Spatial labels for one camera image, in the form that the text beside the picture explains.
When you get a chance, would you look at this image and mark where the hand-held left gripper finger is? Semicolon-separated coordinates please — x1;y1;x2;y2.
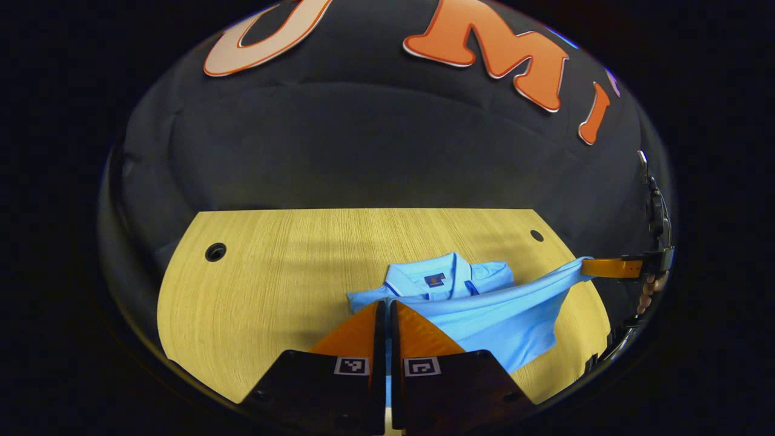
391;300;538;432
238;300;387;435

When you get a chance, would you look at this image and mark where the light blue T-shirt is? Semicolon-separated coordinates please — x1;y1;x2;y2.
346;251;594;374

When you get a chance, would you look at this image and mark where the black backdrop cloth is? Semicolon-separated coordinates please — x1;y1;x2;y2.
100;0;676;364

